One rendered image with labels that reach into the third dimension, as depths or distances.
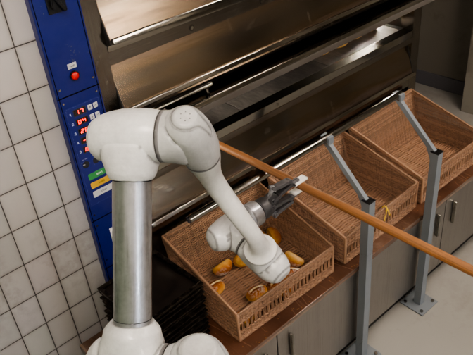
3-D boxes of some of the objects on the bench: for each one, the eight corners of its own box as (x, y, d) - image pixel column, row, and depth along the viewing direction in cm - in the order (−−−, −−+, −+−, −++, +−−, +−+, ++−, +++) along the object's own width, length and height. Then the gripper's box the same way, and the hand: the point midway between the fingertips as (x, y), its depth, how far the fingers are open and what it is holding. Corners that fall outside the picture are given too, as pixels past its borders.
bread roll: (232, 270, 272) (238, 265, 267) (215, 281, 267) (221, 277, 261) (226, 259, 273) (231, 255, 267) (208, 271, 268) (213, 267, 262)
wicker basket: (167, 282, 268) (158, 234, 252) (260, 223, 296) (257, 177, 281) (239, 344, 236) (234, 294, 221) (336, 272, 265) (337, 222, 249)
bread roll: (291, 251, 274) (284, 248, 269) (307, 261, 268) (301, 258, 262) (284, 262, 273) (278, 258, 268) (301, 272, 267) (295, 268, 262)
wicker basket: (267, 221, 298) (263, 175, 282) (340, 171, 327) (341, 127, 312) (345, 266, 267) (346, 218, 251) (418, 207, 297) (423, 160, 281)
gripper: (248, 187, 202) (296, 158, 215) (251, 225, 211) (298, 194, 224) (264, 196, 197) (312, 165, 210) (267, 234, 207) (313, 202, 219)
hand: (298, 184), depth 215 cm, fingers closed on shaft, 3 cm apart
